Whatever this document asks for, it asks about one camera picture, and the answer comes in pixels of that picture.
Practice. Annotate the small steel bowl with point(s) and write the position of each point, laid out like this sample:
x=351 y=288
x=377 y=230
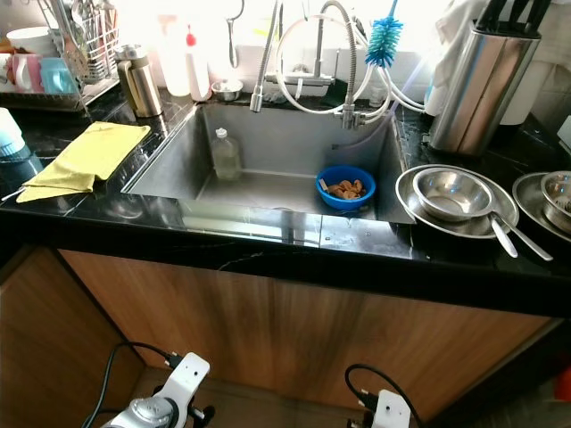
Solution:
x=227 y=90

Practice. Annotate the white appliance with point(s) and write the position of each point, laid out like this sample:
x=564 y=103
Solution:
x=566 y=129

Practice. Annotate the clear plastic bottle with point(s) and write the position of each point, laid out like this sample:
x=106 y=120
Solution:
x=226 y=160

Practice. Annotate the gold steel thermos jug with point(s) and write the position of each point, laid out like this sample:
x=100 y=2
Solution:
x=138 y=85

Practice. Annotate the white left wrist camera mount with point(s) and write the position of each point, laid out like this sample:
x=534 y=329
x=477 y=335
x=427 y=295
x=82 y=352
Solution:
x=187 y=374

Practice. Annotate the red floor object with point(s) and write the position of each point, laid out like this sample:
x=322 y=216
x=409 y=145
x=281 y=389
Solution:
x=564 y=383

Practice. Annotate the yellow cleaning cloth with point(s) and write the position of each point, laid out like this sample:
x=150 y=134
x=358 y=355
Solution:
x=89 y=156

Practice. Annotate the white bottle blue label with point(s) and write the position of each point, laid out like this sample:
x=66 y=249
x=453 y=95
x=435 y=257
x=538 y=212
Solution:
x=433 y=89

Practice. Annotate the pink mug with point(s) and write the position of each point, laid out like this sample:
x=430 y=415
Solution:
x=25 y=76

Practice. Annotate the hanging steel strainer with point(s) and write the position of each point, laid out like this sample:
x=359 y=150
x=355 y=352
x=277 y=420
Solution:
x=235 y=49

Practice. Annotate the steel spring neck faucet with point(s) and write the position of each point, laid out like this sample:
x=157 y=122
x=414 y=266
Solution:
x=352 y=67

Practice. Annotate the steel knife block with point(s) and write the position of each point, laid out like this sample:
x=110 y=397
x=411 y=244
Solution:
x=482 y=94

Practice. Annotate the brown wooden cabinet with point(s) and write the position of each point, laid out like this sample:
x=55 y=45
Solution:
x=321 y=330

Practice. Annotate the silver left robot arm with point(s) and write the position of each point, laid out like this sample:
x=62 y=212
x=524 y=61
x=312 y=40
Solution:
x=147 y=416

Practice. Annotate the steel spray wand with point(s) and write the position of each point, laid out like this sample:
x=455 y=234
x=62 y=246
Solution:
x=260 y=89

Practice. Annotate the blue plastic bowl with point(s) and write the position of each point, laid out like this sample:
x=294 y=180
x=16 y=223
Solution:
x=346 y=205

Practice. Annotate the large steel plate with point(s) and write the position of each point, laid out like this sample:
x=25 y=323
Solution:
x=528 y=209
x=408 y=201

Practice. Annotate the steel spoon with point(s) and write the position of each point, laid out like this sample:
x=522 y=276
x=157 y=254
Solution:
x=535 y=247
x=507 y=245

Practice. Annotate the translucent spray bottle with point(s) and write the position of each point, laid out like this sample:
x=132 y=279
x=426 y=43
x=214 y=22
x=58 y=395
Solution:
x=171 y=71

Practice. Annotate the light blue mug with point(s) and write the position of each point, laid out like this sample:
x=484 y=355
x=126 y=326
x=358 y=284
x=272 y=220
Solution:
x=58 y=78

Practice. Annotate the stainless steel sink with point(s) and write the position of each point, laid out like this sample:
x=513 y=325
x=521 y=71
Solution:
x=277 y=147

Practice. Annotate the brown food pieces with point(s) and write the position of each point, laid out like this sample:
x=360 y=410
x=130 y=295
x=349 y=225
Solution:
x=346 y=189

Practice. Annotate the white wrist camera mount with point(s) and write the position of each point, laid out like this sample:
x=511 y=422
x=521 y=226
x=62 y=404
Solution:
x=187 y=374
x=391 y=410

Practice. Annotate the white bottle red cap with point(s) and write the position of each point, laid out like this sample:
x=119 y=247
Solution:
x=196 y=76

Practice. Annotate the small steel tap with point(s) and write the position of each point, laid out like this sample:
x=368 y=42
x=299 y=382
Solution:
x=308 y=83

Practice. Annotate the white and blue cup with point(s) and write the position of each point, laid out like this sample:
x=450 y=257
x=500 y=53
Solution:
x=11 y=134

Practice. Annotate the blue bottle brush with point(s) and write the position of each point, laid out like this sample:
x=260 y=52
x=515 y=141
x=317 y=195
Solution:
x=384 y=41

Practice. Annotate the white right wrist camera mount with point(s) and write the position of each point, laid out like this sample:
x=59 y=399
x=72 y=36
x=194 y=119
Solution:
x=391 y=410

